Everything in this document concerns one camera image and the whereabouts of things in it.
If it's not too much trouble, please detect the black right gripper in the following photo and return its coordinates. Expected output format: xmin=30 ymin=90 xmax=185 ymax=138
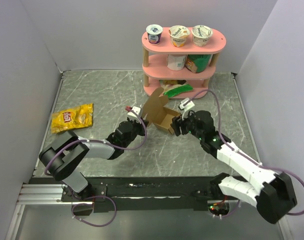
xmin=170 ymin=110 xmax=204 ymax=140

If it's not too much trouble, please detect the brown cardboard paper box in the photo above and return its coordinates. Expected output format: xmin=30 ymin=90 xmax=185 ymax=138
xmin=142 ymin=87 xmax=180 ymax=135

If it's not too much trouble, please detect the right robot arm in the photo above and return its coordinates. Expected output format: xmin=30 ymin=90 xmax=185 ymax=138
xmin=171 ymin=110 xmax=297 ymax=224

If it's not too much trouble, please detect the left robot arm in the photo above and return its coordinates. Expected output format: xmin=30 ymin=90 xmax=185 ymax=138
xmin=38 ymin=118 xmax=149 ymax=201

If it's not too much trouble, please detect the green white snack bag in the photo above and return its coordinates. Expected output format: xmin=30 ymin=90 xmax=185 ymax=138
xmin=159 ymin=79 xmax=194 ymax=98

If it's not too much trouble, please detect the yellow Lays chip bag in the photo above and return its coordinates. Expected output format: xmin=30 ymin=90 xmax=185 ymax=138
xmin=51 ymin=103 xmax=94 ymax=134

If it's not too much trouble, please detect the pink three-tier shelf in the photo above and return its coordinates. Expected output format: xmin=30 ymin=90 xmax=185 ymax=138
xmin=141 ymin=27 xmax=227 ymax=99

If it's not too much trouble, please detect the white paper cup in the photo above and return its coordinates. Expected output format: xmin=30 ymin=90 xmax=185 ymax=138
xmin=166 ymin=54 xmax=187 ymax=71

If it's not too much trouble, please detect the green snack canister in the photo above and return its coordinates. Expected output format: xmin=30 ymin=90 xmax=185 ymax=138
xmin=185 ymin=54 xmax=212 ymax=74

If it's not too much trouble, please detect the orange Chobani yogurt cup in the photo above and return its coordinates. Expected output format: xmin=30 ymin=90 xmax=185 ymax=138
xmin=168 ymin=25 xmax=191 ymax=48

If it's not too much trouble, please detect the white Chobani yogurt cup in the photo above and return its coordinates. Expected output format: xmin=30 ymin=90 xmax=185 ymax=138
xmin=191 ymin=25 xmax=213 ymax=47

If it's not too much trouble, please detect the blue yogurt cup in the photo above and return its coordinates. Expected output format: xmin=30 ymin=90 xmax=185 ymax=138
xmin=146 ymin=24 xmax=163 ymax=45

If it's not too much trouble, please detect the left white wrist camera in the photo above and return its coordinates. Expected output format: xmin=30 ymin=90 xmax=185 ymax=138
xmin=125 ymin=106 xmax=143 ymax=123

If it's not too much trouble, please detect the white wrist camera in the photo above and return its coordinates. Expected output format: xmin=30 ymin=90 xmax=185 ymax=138
xmin=178 ymin=97 xmax=195 ymax=120
xmin=125 ymin=106 xmax=143 ymax=123

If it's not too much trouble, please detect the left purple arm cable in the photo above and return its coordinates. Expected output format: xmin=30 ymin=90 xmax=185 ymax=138
xmin=43 ymin=117 xmax=148 ymax=176

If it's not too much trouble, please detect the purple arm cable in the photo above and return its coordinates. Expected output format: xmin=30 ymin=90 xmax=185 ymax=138
xmin=189 ymin=89 xmax=304 ymax=216
xmin=43 ymin=117 xmax=148 ymax=176

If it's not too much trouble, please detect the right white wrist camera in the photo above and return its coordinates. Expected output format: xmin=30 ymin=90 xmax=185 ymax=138
xmin=178 ymin=97 xmax=195 ymax=120

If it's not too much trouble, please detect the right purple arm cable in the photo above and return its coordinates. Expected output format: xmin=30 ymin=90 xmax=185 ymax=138
xmin=189 ymin=89 xmax=304 ymax=216

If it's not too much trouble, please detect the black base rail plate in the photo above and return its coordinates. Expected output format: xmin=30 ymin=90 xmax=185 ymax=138
xmin=60 ymin=176 xmax=239 ymax=214

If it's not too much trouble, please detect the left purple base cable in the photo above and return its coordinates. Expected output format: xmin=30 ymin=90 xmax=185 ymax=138
xmin=71 ymin=194 xmax=118 ymax=228

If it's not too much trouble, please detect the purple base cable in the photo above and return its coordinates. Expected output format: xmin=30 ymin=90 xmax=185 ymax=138
xmin=211 ymin=197 xmax=243 ymax=221
xmin=71 ymin=194 xmax=118 ymax=228

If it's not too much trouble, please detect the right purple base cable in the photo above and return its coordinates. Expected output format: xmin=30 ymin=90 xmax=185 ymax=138
xmin=211 ymin=197 xmax=243 ymax=221

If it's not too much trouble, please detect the aluminium frame rail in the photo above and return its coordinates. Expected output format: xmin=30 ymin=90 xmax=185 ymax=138
xmin=4 ymin=183 xmax=75 ymax=240

